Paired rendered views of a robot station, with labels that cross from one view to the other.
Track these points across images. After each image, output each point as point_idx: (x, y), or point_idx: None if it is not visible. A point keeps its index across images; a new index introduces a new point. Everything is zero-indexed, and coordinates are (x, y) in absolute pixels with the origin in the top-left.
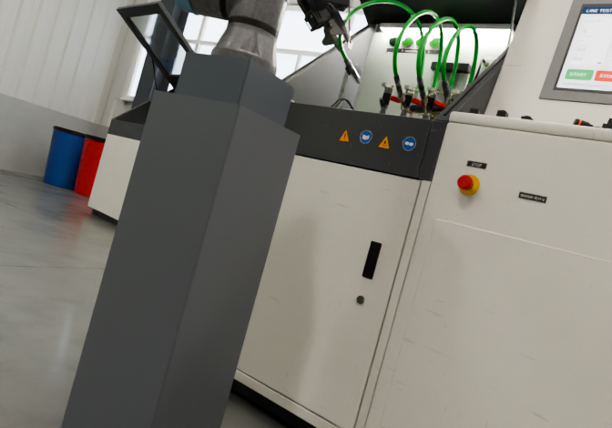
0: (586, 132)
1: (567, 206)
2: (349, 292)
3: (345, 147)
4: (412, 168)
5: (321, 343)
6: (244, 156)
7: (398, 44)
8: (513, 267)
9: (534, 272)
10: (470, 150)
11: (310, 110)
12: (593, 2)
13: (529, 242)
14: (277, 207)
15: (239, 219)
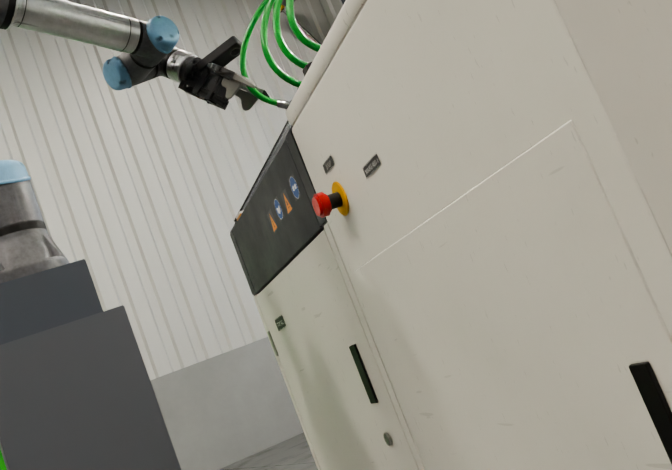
0: (340, 25)
1: (392, 149)
2: (380, 435)
3: (280, 237)
4: (311, 217)
5: None
6: (27, 397)
7: (265, 52)
8: (419, 287)
9: (433, 280)
10: (316, 150)
11: (249, 213)
12: None
13: (406, 236)
14: (149, 408)
15: (80, 465)
